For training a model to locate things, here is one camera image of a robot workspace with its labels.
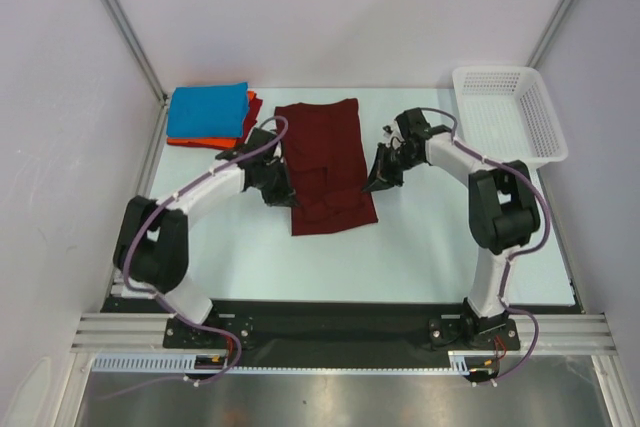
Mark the dark red t shirt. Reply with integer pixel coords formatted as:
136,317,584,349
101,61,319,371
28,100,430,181
169,96,265,154
275,98,378,236

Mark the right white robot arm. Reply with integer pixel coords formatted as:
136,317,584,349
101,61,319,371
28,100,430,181
363,108,548,348

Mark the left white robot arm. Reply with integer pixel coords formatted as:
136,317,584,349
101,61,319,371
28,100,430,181
113,128,298,347

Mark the folded dark red t shirt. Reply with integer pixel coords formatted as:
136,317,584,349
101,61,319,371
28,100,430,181
169,96,265,154

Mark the folded orange t shirt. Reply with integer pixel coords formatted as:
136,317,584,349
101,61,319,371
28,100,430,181
165,90,257,152

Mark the folded blue t shirt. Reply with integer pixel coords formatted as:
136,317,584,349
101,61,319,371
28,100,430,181
167,82,249,139

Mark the white plastic basket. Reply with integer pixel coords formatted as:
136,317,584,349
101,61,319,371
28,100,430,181
452,66,568,169

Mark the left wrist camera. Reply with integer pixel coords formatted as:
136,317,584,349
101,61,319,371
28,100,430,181
246,128,277,151

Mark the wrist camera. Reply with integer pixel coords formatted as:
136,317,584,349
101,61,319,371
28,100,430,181
395,108,431,140
246,128,277,151

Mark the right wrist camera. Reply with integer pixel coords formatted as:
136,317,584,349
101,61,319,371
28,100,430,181
395,108,431,140

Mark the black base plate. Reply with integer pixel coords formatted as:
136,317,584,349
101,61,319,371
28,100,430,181
102,298,584,371

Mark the white slotted cable duct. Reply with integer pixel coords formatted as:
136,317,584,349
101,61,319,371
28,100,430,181
92,351,496,376

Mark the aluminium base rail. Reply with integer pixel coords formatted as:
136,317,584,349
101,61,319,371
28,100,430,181
71,313,617,356

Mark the left aluminium frame post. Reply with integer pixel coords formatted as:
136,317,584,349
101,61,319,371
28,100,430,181
100,0,167,105

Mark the aluminium frame post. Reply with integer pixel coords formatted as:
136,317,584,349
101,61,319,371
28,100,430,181
100,0,167,105
526,0,578,69

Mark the right aluminium frame post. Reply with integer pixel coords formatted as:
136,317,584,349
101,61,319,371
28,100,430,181
526,0,578,69

